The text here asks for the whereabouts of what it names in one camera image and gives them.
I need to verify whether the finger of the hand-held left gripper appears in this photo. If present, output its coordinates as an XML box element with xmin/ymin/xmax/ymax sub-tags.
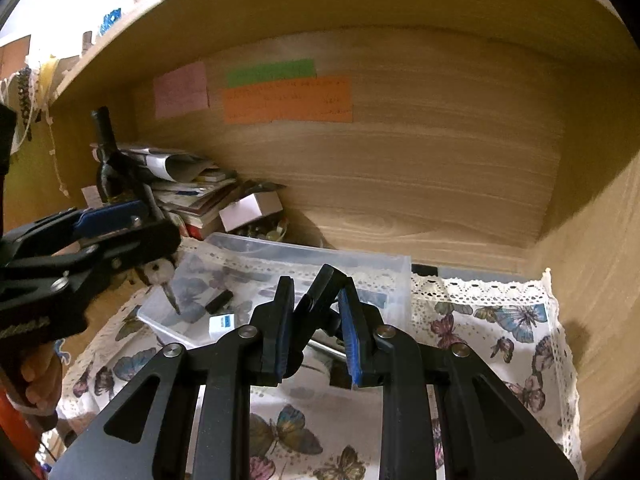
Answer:
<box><xmin>10</xmin><ymin>199</ymin><xmax>161</xmax><ymax>257</ymax></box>
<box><xmin>0</xmin><ymin>220</ymin><xmax>181</xmax><ymax>323</ymax></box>

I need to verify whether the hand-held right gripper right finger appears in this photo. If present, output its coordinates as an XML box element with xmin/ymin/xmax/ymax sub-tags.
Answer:
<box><xmin>336</xmin><ymin>280</ymin><xmax>581</xmax><ymax>480</ymax></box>

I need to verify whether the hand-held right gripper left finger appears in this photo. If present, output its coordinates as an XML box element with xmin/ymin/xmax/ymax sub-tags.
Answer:
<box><xmin>50</xmin><ymin>276</ymin><xmax>306</xmax><ymax>480</ymax></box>

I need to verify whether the white fluffy ornament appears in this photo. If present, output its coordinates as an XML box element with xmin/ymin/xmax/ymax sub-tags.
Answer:
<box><xmin>141</xmin><ymin>259</ymin><xmax>176</xmax><ymax>287</ymax></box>

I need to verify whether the white charger adapter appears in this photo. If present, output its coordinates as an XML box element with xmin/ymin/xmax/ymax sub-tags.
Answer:
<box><xmin>208</xmin><ymin>313</ymin><xmax>237</xmax><ymax>337</ymax></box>

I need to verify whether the small silver metal tool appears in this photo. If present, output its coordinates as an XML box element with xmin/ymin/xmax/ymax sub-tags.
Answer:
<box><xmin>162</xmin><ymin>280</ymin><xmax>185</xmax><ymax>317</ymax></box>

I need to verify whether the small black block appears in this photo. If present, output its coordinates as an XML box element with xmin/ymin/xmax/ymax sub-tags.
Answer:
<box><xmin>204</xmin><ymin>289</ymin><xmax>235</xmax><ymax>316</ymax></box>

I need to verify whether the clear plastic storage box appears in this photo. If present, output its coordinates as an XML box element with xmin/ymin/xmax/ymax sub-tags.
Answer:
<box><xmin>136</xmin><ymin>232</ymin><xmax>412</xmax><ymax>361</ymax></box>

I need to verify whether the person's left hand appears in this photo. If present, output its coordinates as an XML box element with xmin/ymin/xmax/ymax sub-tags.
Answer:
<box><xmin>17</xmin><ymin>347</ymin><xmax>63</xmax><ymax>416</ymax></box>

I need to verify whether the dark wine bottle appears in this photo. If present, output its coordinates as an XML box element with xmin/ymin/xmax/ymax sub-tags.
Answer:
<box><xmin>90</xmin><ymin>106</ymin><xmax>151</xmax><ymax>206</ymax></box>

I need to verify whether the stack of books and magazines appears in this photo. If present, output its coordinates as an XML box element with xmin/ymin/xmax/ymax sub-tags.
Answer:
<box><xmin>90</xmin><ymin>142</ymin><xmax>238</xmax><ymax>241</ymax></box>

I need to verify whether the small white cardboard box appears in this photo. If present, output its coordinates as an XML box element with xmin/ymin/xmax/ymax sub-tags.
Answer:
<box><xmin>218</xmin><ymin>192</ymin><xmax>285</xmax><ymax>233</ymax></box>

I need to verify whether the butterfly print tablecloth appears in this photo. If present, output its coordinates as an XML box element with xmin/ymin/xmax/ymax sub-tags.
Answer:
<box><xmin>55</xmin><ymin>237</ymin><xmax>586</xmax><ymax>480</ymax></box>

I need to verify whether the pink sticky note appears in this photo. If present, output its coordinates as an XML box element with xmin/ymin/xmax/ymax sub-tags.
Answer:
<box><xmin>152</xmin><ymin>61</ymin><xmax>210</xmax><ymax>120</ymax></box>

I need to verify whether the lace ribbon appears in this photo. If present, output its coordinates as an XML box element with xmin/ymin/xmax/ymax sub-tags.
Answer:
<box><xmin>12</xmin><ymin>67</ymin><xmax>38</xmax><ymax>126</ymax></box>

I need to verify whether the yellow hanging item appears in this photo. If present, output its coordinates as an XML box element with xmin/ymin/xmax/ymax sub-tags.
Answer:
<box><xmin>40</xmin><ymin>57</ymin><xmax>63</xmax><ymax>93</ymax></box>

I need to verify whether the blue bead bottle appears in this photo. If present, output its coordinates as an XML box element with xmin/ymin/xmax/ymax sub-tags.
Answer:
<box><xmin>97</xmin><ymin>7</ymin><xmax>123</xmax><ymax>36</ymax></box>

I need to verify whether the orange sticky note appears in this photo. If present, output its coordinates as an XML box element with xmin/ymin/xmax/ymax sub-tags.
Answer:
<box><xmin>222</xmin><ymin>75</ymin><xmax>354</xmax><ymax>126</ymax></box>

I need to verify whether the green sticky note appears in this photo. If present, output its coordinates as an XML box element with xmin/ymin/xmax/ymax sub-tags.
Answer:
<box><xmin>225</xmin><ymin>58</ymin><xmax>317</xmax><ymax>88</ymax></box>

